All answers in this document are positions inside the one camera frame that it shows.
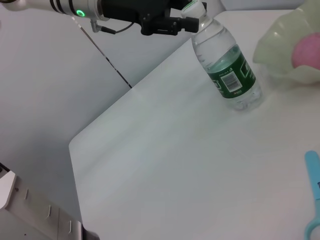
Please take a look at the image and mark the blue scissors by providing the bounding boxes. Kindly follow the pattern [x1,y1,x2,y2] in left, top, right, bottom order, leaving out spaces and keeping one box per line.
[303,150,320,240]

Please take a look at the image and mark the pink peach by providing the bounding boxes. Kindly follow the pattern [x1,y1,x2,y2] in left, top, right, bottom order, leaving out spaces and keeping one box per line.
[292,33,320,70]

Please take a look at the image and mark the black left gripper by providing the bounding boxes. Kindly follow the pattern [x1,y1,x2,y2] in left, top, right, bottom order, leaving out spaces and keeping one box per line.
[101,0,201,36]

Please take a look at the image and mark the pale green glass fruit plate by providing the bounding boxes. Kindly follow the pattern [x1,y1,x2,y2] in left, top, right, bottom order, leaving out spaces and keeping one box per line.
[252,3,320,85]

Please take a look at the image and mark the left arm gripper cable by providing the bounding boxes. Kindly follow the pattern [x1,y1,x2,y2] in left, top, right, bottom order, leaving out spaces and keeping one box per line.
[89,18,136,35]

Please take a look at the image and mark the clear green-label water bottle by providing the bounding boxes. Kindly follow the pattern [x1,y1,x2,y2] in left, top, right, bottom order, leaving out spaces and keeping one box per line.
[180,0,263,112]

